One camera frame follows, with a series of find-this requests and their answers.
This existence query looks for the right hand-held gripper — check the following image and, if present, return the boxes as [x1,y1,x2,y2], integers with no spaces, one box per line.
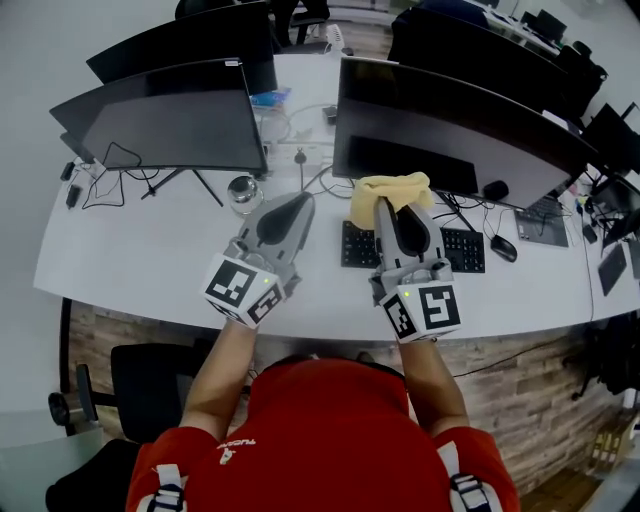
[369,196,462,345]

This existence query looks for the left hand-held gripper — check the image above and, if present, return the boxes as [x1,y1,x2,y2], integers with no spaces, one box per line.
[202,192,317,330]

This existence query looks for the yellow cloth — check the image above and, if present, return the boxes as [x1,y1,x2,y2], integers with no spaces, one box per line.
[348,171,435,232]

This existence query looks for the black curved monitor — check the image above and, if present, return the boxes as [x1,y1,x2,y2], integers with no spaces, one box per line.
[48,58,270,207]
[331,55,601,232]

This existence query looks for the person's left forearm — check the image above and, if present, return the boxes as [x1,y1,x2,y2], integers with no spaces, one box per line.
[179,317,259,431]

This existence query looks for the person's right forearm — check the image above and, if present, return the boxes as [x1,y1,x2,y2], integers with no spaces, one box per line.
[397,337,471,436]

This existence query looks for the black monitor back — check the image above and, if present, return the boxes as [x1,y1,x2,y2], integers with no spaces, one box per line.
[388,4,569,116]
[85,0,279,96]

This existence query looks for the dark grey monitor back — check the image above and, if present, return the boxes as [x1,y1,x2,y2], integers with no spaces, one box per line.
[582,102,640,176]

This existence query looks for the black far desk monitor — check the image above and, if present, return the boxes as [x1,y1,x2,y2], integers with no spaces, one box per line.
[519,8,569,44]

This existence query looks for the clear bottle with metal lid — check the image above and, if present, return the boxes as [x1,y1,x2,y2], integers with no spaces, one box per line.
[227,174,265,216]

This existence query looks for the white power strip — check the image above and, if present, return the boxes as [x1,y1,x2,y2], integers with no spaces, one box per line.
[269,142,335,169]

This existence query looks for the black computer mouse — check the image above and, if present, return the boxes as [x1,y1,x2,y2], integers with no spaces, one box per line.
[489,233,519,264]

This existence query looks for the blue packet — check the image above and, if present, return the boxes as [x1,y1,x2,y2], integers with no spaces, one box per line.
[249,87,294,109]

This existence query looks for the grey laptop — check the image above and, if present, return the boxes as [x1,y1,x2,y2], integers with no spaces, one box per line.
[513,187,576,249]

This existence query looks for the person's legs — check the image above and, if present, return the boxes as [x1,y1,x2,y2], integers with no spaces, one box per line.
[259,349,406,381]

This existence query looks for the small black keyboard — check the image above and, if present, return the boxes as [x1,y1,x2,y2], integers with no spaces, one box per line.
[598,243,629,297]

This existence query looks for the black office chair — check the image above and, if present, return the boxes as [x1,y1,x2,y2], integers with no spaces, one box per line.
[554,39,609,121]
[562,309,640,401]
[47,339,216,512]

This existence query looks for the black tripod stand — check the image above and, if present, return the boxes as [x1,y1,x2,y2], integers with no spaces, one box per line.
[589,174,640,251]

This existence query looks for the person's red shirt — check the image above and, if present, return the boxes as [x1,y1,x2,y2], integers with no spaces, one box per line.
[125,357,521,512]

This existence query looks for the black desk leg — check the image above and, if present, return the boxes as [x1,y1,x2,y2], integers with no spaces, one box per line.
[59,297,74,394]

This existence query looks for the printed cardboard box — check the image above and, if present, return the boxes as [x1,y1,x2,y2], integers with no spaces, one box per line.
[592,429,632,474]

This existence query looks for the white cable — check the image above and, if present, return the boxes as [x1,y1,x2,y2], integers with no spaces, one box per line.
[259,102,331,146]

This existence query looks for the thin black looped cable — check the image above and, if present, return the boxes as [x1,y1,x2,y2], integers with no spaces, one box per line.
[79,142,161,211]

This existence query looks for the white harness strap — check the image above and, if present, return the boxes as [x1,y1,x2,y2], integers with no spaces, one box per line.
[149,463,187,512]
[437,442,494,512]

